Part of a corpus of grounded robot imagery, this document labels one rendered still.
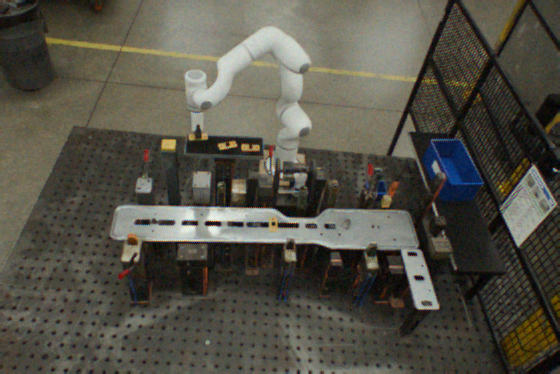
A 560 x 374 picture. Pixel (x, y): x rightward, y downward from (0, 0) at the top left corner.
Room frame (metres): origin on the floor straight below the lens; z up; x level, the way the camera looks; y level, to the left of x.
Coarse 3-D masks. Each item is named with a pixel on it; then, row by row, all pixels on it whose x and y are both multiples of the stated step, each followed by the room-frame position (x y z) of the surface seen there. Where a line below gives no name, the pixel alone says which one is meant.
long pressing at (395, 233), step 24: (120, 216) 1.17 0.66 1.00; (144, 216) 1.19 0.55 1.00; (168, 216) 1.21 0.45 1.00; (192, 216) 1.23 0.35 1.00; (216, 216) 1.25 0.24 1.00; (240, 216) 1.27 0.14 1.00; (264, 216) 1.29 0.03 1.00; (336, 216) 1.35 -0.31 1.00; (360, 216) 1.37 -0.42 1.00; (384, 216) 1.39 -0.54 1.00; (408, 216) 1.42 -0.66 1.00; (120, 240) 1.05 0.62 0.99; (144, 240) 1.07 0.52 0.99; (168, 240) 1.08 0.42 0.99; (192, 240) 1.10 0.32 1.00; (216, 240) 1.12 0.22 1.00; (240, 240) 1.14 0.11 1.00; (264, 240) 1.16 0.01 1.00; (312, 240) 1.19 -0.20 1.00; (336, 240) 1.21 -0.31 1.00; (360, 240) 1.23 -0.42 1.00; (384, 240) 1.25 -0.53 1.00; (408, 240) 1.27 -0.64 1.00
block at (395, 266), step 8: (392, 256) 1.18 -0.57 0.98; (384, 264) 1.17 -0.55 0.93; (392, 264) 1.14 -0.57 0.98; (400, 264) 1.15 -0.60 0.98; (384, 272) 1.14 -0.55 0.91; (392, 272) 1.10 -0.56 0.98; (400, 272) 1.11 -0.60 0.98; (376, 280) 1.17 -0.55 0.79; (384, 280) 1.11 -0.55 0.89; (392, 280) 1.10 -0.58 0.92; (376, 288) 1.14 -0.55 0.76; (384, 288) 1.11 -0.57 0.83; (392, 288) 1.11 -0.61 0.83; (376, 296) 1.11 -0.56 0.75; (384, 296) 1.11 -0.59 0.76
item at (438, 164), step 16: (432, 144) 1.78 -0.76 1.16; (448, 144) 1.83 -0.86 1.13; (432, 160) 1.72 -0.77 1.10; (448, 160) 1.81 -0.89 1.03; (464, 160) 1.74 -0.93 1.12; (432, 176) 1.66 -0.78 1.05; (448, 176) 1.56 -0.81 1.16; (464, 176) 1.68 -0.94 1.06; (480, 176) 1.59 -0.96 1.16; (448, 192) 1.52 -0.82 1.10; (464, 192) 1.53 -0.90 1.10
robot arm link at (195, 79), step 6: (186, 72) 1.53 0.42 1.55; (192, 72) 1.53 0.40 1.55; (198, 72) 1.53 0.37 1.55; (186, 78) 1.49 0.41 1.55; (192, 78) 1.49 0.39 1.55; (198, 78) 1.50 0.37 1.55; (204, 78) 1.51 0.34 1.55; (186, 84) 1.49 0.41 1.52; (192, 84) 1.48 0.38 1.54; (198, 84) 1.48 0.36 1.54; (204, 84) 1.50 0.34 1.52; (186, 90) 1.49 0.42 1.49; (192, 90) 1.47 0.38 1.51; (192, 102) 1.48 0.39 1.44
